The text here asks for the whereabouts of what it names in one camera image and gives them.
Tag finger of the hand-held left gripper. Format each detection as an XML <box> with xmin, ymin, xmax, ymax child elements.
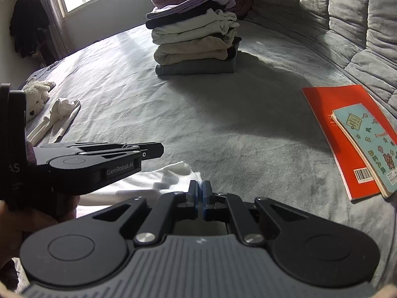
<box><xmin>40</xmin><ymin>142</ymin><xmax>146</xmax><ymax>150</ymax></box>
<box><xmin>77</xmin><ymin>143</ymin><xmax>165</xmax><ymax>163</ymax></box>

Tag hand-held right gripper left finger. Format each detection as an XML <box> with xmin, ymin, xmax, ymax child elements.
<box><xmin>95</xmin><ymin>180</ymin><xmax>203</xmax><ymax>246</ymax></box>

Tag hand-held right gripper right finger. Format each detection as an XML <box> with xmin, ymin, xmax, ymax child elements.
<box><xmin>202</xmin><ymin>180</ymin><xmax>308</xmax><ymax>245</ymax></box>

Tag white garment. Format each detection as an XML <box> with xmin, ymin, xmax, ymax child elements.
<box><xmin>76</xmin><ymin>160</ymin><xmax>206</xmax><ymax>207</ymax></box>

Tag stack of folded clothes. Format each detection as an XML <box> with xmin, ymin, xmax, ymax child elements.
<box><xmin>146</xmin><ymin>0</ymin><xmax>242</xmax><ymax>76</ymax></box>

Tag dark hanging clothes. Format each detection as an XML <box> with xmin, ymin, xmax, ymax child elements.
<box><xmin>9</xmin><ymin>0</ymin><xmax>51</xmax><ymax>59</ymax></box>

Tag person's left hand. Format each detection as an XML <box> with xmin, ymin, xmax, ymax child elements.
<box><xmin>0</xmin><ymin>194</ymin><xmax>82</xmax><ymax>269</ymax></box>

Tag white crumpled cloth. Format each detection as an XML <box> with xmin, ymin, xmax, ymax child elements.
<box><xmin>26</xmin><ymin>97</ymin><xmax>82</xmax><ymax>147</ymax></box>

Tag grey bed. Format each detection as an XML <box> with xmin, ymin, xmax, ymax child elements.
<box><xmin>17</xmin><ymin>17</ymin><xmax>397</xmax><ymax>290</ymax></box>

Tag white plush dog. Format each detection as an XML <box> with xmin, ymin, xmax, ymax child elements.
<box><xmin>22</xmin><ymin>77</ymin><xmax>57</xmax><ymax>124</ymax></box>

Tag grey curtain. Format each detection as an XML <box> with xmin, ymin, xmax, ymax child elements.
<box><xmin>29</xmin><ymin>0</ymin><xmax>73</xmax><ymax>58</ymax></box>

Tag orange notebook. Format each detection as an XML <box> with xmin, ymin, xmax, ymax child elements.
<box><xmin>301</xmin><ymin>84</ymin><xmax>383</xmax><ymax>201</ymax></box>

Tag light blue cartoon notebook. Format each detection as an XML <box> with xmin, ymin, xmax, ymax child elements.
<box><xmin>331</xmin><ymin>103</ymin><xmax>397</xmax><ymax>198</ymax></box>

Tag grey upholstered headboard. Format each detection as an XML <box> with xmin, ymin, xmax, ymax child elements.
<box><xmin>248</xmin><ymin>0</ymin><xmax>397</xmax><ymax>108</ymax></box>

